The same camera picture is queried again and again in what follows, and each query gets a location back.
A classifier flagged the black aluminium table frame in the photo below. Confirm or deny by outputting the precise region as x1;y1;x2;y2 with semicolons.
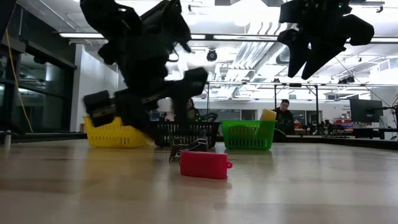
0;132;398;151

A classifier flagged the yellow plastic basket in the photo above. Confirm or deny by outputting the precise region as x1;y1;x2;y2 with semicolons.
83;115;150;149

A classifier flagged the yellow tape roll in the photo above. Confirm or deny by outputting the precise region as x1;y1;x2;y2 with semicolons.
259;108;277;122

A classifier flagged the black computer monitor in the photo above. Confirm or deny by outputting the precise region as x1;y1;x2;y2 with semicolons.
349;98;384;124

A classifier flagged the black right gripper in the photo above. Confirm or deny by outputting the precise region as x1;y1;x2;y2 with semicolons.
276;0;376;80

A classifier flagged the red mini stapler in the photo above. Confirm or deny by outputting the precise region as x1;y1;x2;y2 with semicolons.
179;151;234;180

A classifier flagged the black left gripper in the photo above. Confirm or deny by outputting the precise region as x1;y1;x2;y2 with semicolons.
82;67;209;142

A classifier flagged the yellow hanging cable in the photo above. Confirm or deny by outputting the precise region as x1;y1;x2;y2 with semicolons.
4;29;34;134

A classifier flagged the black plastic basket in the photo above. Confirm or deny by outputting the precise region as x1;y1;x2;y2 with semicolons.
150;121;221;149

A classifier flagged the black metal workstation frame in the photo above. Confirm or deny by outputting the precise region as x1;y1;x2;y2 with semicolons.
206;81;321;125

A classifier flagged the green plastic basket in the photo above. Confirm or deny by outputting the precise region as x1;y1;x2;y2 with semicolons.
220;119;277;151

